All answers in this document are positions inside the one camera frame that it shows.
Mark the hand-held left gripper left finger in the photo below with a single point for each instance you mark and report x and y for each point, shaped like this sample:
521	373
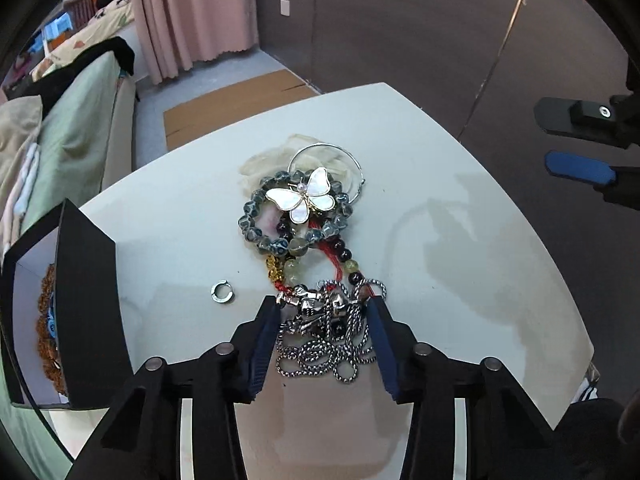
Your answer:
262	345

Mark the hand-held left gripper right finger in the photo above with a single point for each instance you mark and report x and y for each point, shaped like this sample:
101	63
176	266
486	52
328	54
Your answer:
385	350

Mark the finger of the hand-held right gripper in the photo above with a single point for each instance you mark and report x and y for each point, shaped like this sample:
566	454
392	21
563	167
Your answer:
555	115
575	167

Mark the white butterfly brooch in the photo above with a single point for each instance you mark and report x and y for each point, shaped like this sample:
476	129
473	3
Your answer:
300	200

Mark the black jewelry box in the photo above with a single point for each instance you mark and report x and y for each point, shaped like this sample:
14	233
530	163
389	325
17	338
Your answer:
85	310

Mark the cream cloth pouch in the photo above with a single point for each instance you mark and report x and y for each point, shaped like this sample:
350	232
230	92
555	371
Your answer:
262	162

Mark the large silver hoop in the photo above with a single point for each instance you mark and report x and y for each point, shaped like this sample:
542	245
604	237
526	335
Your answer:
345	151

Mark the white striped shoe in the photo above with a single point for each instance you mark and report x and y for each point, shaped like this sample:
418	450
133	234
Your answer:
586	390

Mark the person's leg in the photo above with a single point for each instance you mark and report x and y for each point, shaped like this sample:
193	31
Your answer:
595	435

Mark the flat brown cardboard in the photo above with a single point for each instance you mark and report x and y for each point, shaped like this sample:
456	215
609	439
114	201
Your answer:
220	110

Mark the pink and white cloth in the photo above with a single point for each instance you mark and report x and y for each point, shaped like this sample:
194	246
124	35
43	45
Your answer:
27	180

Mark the bed with green sheet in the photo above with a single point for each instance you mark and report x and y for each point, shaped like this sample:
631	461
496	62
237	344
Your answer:
75	125

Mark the beige blanket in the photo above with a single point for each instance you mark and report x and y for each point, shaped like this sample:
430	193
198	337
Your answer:
17	130

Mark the black clothing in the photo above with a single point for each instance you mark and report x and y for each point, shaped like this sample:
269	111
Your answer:
107	50

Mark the pink curtain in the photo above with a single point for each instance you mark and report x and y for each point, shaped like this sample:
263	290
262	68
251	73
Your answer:
190	15

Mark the cream patterned bedding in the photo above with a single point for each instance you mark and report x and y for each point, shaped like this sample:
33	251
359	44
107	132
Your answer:
95	27

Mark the white wall socket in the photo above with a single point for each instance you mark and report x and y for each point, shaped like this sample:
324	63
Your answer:
285	7

